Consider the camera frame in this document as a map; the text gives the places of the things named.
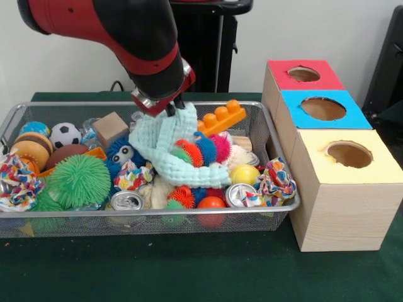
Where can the orange plastic tray block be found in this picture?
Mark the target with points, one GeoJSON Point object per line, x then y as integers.
{"type": "Point", "coordinates": [220, 118]}

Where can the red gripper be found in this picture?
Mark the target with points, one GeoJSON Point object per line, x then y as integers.
{"type": "Point", "coordinates": [160, 104]}

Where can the mint green cloth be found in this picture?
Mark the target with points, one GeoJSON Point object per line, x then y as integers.
{"type": "Point", "coordinates": [157, 148]}

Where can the green cloth table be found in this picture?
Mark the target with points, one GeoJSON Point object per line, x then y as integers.
{"type": "Point", "coordinates": [189, 270]}

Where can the yellow ball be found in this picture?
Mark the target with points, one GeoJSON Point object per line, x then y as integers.
{"type": "Point", "coordinates": [244, 174]}

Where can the multicolour spiky caterpillar toy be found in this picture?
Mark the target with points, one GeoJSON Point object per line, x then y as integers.
{"type": "Point", "coordinates": [201, 150]}
{"type": "Point", "coordinates": [186, 196]}

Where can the large green spiky ball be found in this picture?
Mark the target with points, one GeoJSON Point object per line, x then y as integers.
{"type": "Point", "coordinates": [79, 181]}

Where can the red-orange ball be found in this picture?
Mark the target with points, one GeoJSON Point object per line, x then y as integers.
{"type": "Point", "coordinates": [211, 202]}

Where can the wooden box with three holes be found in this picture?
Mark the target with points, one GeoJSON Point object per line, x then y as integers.
{"type": "Point", "coordinates": [340, 214]}

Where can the colourful polka-dot cloth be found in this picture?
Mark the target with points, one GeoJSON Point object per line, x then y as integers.
{"type": "Point", "coordinates": [277, 182]}

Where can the crushed silver can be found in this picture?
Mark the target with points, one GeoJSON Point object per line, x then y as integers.
{"type": "Point", "coordinates": [238, 195]}

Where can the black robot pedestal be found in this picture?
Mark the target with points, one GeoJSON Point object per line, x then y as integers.
{"type": "Point", "coordinates": [214, 44]}

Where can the small soccer ball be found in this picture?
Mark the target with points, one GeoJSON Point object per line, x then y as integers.
{"type": "Point", "coordinates": [65, 135]}

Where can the brown wooden cube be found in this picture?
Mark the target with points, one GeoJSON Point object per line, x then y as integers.
{"type": "Point", "coordinates": [110, 127]}

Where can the black floor stand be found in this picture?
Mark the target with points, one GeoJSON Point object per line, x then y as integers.
{"type": "Point", "coordinates": [387, 69]}

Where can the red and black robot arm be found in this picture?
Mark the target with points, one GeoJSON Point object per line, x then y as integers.
{"type": "Point", "coordinates": [113, 25]}

